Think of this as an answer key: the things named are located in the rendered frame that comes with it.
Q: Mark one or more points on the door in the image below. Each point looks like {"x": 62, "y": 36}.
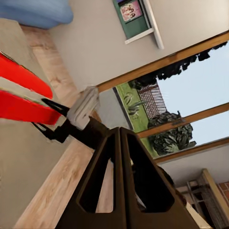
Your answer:
{"x": 177, "y": 105}

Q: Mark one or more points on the shelf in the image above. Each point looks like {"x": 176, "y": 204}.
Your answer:
{"x": 142, "y": 26}

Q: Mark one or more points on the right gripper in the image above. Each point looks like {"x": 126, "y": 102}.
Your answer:
{"x": 88, "y": 136}

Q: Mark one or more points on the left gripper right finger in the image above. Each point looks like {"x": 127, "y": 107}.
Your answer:
{"x": 166, "y": 209}

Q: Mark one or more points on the radio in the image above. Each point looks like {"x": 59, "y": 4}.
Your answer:
{"x": 21, "y": 94}

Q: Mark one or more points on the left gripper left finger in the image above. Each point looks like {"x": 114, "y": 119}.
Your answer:
{"x": 80, "y": 212}

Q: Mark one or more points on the countertop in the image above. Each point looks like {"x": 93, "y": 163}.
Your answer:
{"x": 219, "y": 198}

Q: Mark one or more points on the coffee table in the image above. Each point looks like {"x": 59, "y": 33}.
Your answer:
{"x": 27, "y": 156}

